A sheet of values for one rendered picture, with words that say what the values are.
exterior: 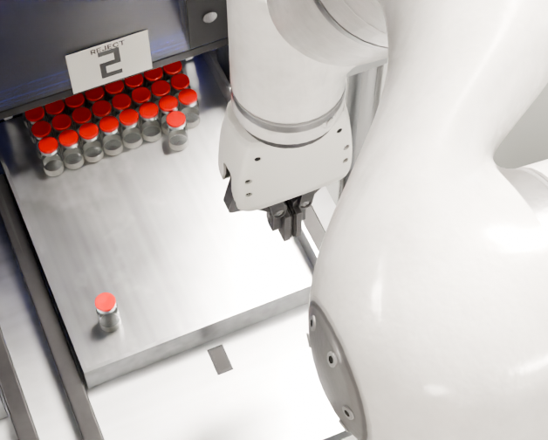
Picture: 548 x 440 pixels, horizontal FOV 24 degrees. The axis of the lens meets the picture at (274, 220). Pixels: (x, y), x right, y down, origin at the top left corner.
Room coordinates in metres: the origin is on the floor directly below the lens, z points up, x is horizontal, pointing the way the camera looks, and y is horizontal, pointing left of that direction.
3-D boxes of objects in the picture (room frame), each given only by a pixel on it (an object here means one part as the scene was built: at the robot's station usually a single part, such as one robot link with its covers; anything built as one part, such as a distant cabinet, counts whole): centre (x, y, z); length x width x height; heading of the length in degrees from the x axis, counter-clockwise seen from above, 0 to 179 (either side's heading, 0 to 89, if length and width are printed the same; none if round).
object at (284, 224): (0.57, 0.01, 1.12); 0.03 x 0.03 x 0.07; 23
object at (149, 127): (0.80, 0.16, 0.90); 0.18 x 0.02 x 0.05; 114
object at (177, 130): (0.80, 0.10, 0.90); 0.02 x 0.02 x 0.05
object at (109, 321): (0.58, 0.16, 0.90); 0.02 x 0.02 x 0.04
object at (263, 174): (0.57, -0.01, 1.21); 0.10 x 0.07 x 0.11; 113
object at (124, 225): (0.72, 0.13, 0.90); 0.34 x 0.26 x 0.04; 24
